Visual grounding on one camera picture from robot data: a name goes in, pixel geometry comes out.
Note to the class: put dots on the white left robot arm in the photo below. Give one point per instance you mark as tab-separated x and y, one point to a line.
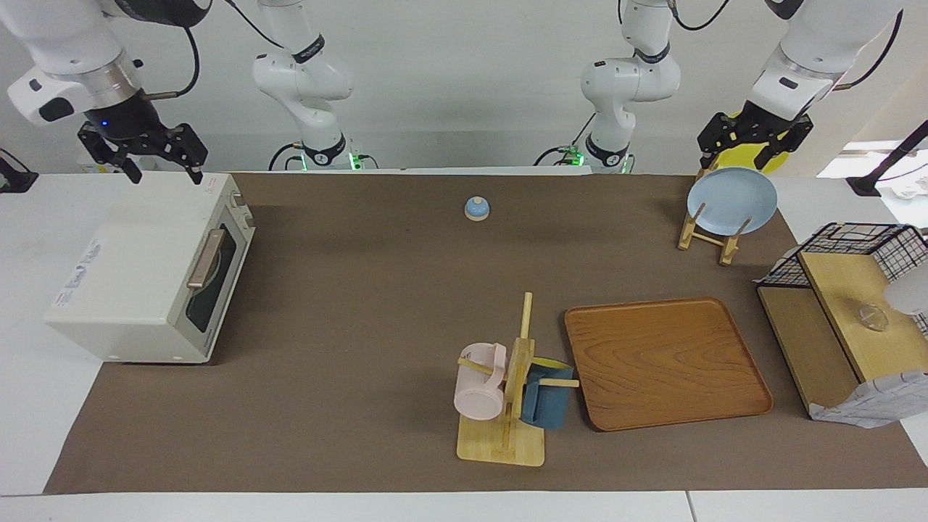
631	80

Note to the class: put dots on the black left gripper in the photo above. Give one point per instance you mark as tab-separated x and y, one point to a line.
765	123

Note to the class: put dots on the wooden two-tier shelf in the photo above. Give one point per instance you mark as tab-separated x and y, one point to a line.
848	290

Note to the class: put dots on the pink mug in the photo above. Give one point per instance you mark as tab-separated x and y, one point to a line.
478	395

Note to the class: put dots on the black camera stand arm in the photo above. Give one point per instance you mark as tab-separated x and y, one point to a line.
888	163

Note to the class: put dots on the wooden plate rack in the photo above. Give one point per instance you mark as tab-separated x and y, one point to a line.
727	250

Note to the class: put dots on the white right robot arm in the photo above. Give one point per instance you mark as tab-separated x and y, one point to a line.
304	80

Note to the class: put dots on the light blue plate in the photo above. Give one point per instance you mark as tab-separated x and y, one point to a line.
732	199

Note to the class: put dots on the clear glass bowl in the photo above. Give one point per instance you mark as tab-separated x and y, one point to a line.
873	316

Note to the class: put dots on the blue call bell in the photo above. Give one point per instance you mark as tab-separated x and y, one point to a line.
476	209

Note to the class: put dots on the black clamp mount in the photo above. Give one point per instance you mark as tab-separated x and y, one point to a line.
14	177

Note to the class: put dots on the white checked cloth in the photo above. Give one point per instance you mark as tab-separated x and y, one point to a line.
870	406

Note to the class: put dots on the white box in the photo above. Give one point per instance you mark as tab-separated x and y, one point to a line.
98	168

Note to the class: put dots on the blue mug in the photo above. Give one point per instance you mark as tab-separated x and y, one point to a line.
547	406

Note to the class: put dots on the brown table mat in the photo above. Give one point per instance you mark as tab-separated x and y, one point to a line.
362	326

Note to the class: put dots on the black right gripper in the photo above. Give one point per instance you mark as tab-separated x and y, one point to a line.
123	119

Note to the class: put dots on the yellow plate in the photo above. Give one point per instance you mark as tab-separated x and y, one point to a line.
774	161

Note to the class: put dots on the white toaster oven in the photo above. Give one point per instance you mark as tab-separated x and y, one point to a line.
130	268

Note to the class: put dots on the wooden tray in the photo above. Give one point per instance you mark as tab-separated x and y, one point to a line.
667	362

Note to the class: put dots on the wooden mug stand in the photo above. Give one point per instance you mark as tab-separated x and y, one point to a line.
500	442

